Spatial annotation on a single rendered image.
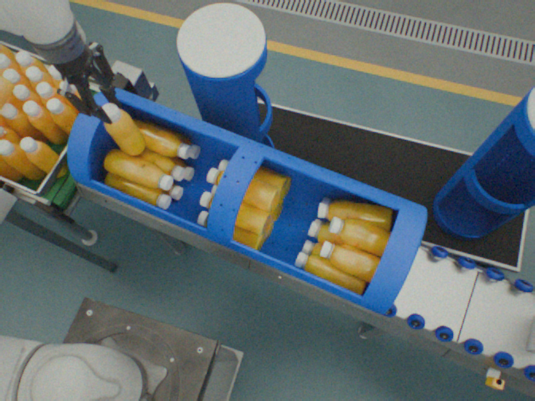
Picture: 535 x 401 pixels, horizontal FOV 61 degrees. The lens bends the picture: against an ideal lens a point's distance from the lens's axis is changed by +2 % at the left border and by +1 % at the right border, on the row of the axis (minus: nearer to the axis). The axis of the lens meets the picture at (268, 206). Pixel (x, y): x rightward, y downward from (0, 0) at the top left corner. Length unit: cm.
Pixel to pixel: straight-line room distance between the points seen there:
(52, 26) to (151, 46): 209
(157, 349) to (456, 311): 79
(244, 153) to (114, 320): 53
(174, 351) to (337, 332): 118
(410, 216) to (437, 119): 162
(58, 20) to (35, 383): 63
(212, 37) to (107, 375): 102
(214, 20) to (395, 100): 136
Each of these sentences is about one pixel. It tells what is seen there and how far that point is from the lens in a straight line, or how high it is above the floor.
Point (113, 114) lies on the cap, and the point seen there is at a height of 130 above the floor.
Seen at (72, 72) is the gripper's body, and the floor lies 149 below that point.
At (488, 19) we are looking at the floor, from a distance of 312.
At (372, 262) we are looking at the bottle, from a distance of 111.
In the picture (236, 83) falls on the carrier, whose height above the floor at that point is 99.
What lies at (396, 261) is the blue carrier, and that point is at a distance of 102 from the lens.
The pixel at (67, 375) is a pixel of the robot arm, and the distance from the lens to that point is 95.
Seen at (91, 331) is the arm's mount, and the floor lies 106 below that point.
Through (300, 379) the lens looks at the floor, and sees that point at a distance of 220.
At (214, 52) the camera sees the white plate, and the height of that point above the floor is 104.
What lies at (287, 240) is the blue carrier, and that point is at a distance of 128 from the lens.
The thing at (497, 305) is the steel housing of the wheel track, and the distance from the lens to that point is 140.
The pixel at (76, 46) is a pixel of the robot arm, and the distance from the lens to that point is 92.
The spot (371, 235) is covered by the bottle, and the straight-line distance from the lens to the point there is 110.
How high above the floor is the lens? 220
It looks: 71 degrees down
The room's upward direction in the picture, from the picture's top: 8 degrees counter-clockwise
